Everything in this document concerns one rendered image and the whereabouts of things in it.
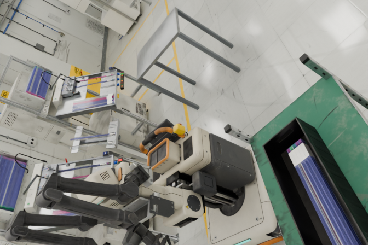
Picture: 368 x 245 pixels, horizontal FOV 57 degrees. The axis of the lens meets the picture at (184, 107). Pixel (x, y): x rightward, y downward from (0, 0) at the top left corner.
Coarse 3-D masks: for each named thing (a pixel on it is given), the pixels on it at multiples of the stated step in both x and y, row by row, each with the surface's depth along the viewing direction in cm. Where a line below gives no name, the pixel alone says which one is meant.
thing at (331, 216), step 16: (304, 144) 120; (304, 160) 117; (304, 176) 115; (320, 176) 110; (320, 192) 108; (320, 208) 105; (336, 208) 101; (336, 224) 99; (352, 224) 99; (336, 240) 98; (352, 240) 94
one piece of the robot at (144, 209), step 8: (136, 200) 181; (144, 200) 181; (152, 200) 181; (160, 200) 185; (168, 200) 188; (128, 208) 188; (136, 208) 189; (144, 208) 184; (152, 208) 179; (160, 208) 182; (168, 208) 185; (144, 216) 180; (152, 216) 179; (168, 216) 182; (144, 224) 200
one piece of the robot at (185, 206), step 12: (120, 168) 180; (120, 180) 177; (144, 192) 187; (168, 192) 196; (180, 192) 200; (192, 192) 206; (108, 204) 187; (180, 204) 195; (192, 204) 200; (156, 216) 203; (180, 216) 196; (192, 216) 197
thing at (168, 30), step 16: (176, 16) 323; (160, 32) 340; (176, 32) 306; (208, 32) 356; (144, 48) 361; (160, 48) 323; (144, 64) 342; (160, 64) 383; (224, 64) 335; (144, 80) 344; (192, 80) 406; (176, 96) 363
